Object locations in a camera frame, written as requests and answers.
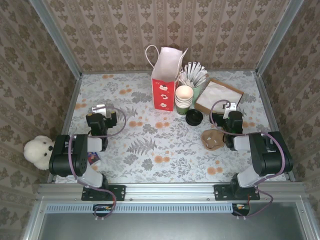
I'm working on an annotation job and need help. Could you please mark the white teddy bear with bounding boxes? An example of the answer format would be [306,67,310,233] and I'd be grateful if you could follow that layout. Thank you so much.
[23,135,56,171]

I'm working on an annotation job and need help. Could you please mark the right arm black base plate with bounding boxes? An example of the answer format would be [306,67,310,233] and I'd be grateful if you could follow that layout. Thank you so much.
[214,184,261,201]

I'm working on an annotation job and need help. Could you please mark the white napkin stack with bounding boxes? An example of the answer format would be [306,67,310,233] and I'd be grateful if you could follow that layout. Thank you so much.
[197,81,242,112]

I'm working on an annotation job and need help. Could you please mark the grey metal sheet panel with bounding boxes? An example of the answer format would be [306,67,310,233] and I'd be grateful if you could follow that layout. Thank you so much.
[22,199,320,240]

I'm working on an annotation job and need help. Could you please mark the stack of black cup lids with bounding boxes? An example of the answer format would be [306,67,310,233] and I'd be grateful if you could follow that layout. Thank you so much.
[185,108,203,126]

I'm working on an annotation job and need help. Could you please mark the aluminium frame post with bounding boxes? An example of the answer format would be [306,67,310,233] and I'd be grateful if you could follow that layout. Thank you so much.
[255,0,305,77]
[28,0,84,80]

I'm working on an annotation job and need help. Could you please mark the floral tablecloth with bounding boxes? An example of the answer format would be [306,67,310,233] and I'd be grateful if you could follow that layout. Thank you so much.
[54,70,288,185]

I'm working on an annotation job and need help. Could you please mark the red white paper gift bag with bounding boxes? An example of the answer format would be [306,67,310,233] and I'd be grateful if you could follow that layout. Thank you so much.
[145,44,190,112]

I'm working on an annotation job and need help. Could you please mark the brown pulp cup carrier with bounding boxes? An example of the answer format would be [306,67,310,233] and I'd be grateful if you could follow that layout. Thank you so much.
[201,128,225,151]

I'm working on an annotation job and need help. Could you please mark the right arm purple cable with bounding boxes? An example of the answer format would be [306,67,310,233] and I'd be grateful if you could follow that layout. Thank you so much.
[209,99,286,220]

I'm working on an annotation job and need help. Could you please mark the small blue red packet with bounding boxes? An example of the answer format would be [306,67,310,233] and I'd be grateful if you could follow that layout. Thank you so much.
[86,151,101,167]

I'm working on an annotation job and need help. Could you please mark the grey slotted cable duct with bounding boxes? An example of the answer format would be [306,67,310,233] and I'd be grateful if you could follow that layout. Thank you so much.
[46,202,235,214]

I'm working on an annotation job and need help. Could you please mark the long aluminium mounting rail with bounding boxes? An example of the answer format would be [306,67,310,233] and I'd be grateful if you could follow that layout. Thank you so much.
[37,182,308,201]

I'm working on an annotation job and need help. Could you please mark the bundle of white wrapped stirrers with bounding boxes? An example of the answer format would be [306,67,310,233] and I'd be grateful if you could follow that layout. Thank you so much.
[178,61,209,88]

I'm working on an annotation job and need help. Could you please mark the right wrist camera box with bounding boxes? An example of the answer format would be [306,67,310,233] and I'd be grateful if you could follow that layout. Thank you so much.
[222,101,237,112]

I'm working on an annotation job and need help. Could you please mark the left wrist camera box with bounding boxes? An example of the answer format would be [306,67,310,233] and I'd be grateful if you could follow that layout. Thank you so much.
[91,104,114,118]

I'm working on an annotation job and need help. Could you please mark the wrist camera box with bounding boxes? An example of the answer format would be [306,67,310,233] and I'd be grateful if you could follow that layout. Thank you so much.
[91,104,114,118]
[222,101,237,112]

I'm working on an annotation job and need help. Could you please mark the stack of paper cups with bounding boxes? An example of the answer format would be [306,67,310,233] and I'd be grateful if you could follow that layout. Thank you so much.
[174,85,195,116]

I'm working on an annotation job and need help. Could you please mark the mint green holder cup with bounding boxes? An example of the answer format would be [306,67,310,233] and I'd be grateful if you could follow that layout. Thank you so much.
[191,82,202,106]

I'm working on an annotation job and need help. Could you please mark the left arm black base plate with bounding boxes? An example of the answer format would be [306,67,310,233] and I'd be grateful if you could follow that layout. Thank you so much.
[81,184,126,201]

